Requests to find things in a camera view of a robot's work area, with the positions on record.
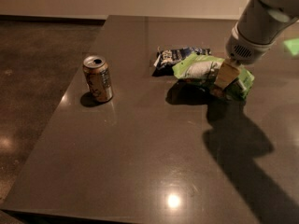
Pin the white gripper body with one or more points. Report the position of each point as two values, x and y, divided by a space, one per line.
244 50

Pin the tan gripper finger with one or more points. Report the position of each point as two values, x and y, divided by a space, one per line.
228 72

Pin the green rice chip bag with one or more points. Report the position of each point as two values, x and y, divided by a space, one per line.
201 71

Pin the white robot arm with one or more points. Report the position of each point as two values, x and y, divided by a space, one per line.
257 29

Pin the blue chip bag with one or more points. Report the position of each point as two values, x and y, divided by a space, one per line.
167 58

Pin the gold soda can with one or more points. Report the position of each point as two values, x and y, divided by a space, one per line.
96 72

